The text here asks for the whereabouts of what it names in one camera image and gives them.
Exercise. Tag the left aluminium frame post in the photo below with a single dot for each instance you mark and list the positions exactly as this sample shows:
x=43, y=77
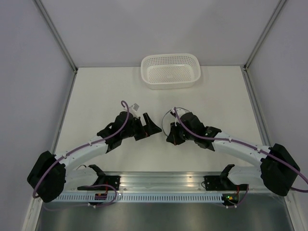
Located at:
x=51, y=26

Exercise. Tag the white perforated plastic basket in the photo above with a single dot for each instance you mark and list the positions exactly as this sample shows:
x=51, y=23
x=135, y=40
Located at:
x=170, y=71

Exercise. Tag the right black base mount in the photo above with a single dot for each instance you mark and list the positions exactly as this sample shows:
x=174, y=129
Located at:
x=213, y=183

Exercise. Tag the aluminium mounting rail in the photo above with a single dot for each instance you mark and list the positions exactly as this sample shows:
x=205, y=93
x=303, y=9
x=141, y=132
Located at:
x=138, y=181

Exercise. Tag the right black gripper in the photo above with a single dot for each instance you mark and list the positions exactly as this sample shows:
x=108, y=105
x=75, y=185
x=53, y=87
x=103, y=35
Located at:
x=173, y=137

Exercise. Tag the round white mesh laundry bag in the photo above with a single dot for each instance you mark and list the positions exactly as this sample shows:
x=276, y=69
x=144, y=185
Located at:
x=170, y=117

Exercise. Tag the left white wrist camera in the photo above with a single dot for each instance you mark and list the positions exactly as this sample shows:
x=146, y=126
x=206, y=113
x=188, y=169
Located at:
x=133, y=109

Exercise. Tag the aluminium frame post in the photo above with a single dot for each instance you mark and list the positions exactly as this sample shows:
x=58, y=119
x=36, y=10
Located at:
x=51, y=26
x=265, y=32

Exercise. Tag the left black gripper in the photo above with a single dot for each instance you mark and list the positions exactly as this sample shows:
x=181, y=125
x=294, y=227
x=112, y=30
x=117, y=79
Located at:
x=149, y=129

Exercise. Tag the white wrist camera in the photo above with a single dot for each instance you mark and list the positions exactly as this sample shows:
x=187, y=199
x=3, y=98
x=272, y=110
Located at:
x=133, y=109
x=177, y=113

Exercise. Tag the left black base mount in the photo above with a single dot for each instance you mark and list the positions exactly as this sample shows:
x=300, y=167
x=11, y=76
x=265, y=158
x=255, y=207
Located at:
x=101, y=182

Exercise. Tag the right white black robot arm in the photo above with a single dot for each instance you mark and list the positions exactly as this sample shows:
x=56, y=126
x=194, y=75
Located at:
x=271, y=167

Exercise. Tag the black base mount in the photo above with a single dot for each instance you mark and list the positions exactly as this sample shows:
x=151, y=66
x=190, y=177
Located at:
x=213, y=183
x=101, y=182

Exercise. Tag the right aluminium frame post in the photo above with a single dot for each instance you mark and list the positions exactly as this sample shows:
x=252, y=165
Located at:
x=265, y=32

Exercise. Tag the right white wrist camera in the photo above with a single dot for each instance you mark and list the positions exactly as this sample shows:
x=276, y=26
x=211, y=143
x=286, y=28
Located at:
x=177, y=113

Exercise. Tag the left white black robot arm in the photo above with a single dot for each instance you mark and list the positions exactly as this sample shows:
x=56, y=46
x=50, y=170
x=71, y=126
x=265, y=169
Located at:
x=49, y=175

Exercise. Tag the white slotted cable duct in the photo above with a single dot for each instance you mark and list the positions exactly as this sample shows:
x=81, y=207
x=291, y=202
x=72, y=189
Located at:
x=140, y=197

